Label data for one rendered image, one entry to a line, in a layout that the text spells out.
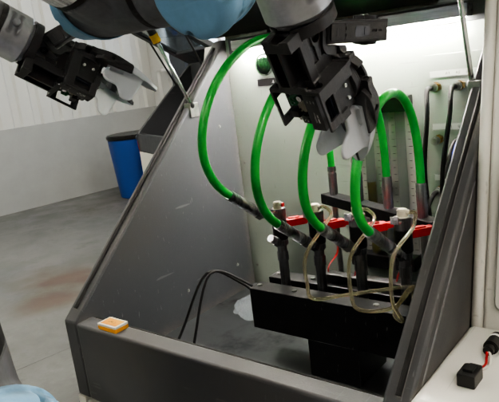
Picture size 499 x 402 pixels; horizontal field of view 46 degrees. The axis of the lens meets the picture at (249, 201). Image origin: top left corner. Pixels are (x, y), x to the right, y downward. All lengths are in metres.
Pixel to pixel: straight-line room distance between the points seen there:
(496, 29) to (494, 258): 0.33
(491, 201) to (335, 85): 0.35
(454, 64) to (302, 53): 0.59
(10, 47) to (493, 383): 0.79
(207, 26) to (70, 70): 0.49
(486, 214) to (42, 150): 7.07
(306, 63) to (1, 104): 7.03
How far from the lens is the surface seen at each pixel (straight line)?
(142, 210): 1.24
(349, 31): 0.67
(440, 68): 1.18
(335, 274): 1.07
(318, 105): 0.63
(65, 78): 0.94
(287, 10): 0.60
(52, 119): 7.78
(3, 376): 0.30
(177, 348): 0.99
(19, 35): 0.94
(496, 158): 0.90
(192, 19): 0.49
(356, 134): 0.70
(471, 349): 0.85
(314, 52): 0.64
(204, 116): 0.90
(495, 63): 0.92
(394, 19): 1.18
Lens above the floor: 1.38
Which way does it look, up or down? 13 degrees down
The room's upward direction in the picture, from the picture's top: 7 degrees counter-clockwise
